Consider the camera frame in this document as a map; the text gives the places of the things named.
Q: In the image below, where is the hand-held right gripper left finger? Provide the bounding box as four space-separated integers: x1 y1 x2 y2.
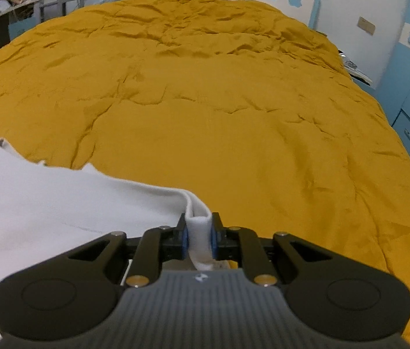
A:
67 212 191 287

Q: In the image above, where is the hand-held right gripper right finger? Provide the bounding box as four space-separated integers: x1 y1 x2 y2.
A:
208 211 337 287

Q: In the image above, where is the white printed sweatshirt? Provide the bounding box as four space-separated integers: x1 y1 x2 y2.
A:
0 136 229 347

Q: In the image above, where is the mustard yellow blanket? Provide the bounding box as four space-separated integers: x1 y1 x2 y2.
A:
0 0 410 346

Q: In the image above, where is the cluttered nightstand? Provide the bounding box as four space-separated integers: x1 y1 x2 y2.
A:
337 49 376 88

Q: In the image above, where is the grey chair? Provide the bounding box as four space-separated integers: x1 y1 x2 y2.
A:
38 0 86 23

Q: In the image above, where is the beige wall socket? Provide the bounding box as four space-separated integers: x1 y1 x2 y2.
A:
357 16 376 36

